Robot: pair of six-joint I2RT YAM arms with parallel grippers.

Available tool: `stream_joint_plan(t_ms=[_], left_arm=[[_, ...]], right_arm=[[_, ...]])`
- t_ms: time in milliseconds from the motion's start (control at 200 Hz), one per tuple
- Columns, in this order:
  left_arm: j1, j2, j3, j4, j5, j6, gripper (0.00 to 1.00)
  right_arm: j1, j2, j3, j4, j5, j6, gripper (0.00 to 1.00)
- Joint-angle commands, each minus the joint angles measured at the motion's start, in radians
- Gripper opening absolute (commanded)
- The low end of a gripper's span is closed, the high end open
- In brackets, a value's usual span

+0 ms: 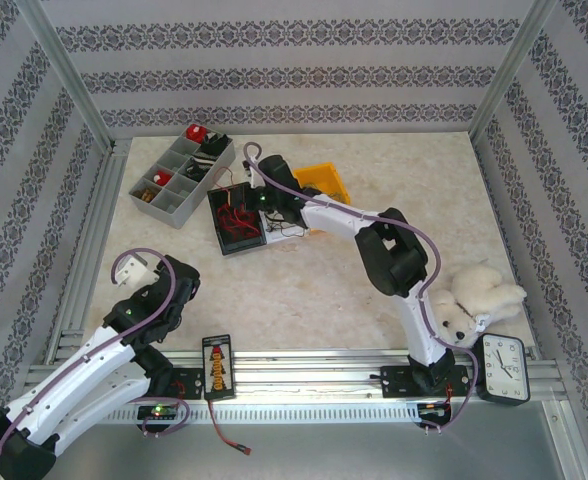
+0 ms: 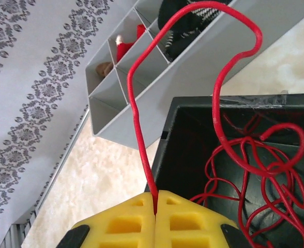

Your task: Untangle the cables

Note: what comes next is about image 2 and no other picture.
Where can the small brown item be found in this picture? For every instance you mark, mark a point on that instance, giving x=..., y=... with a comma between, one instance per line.
x=103, y=69

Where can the red and white toy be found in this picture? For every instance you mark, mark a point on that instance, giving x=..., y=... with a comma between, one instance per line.
x=123, y=50

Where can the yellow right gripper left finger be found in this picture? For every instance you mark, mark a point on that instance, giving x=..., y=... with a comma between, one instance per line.
x=126, y=227

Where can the black plastic bin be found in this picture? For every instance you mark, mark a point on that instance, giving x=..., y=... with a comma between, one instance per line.
x=193, y=144

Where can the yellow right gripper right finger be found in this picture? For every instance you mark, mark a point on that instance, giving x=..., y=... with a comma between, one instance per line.
x=188, y=227

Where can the black and white striped cloth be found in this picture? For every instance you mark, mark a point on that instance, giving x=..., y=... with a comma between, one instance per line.
x=180, y=28

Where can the grey compartment organizer tray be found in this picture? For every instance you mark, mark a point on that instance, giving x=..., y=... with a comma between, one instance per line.
x=193, y=77

